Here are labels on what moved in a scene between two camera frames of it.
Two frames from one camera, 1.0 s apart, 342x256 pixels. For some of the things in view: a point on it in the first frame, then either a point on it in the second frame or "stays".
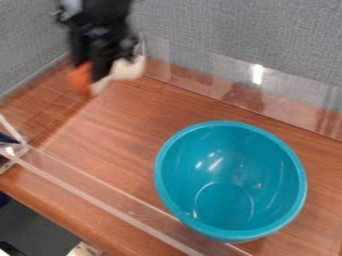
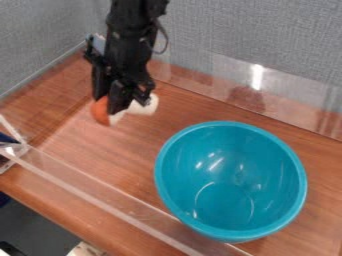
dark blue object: (7, 138) stays
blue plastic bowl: (231, 178) stays
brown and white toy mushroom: (127, 68) -> (132, 108)
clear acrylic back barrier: (282, 96) stays
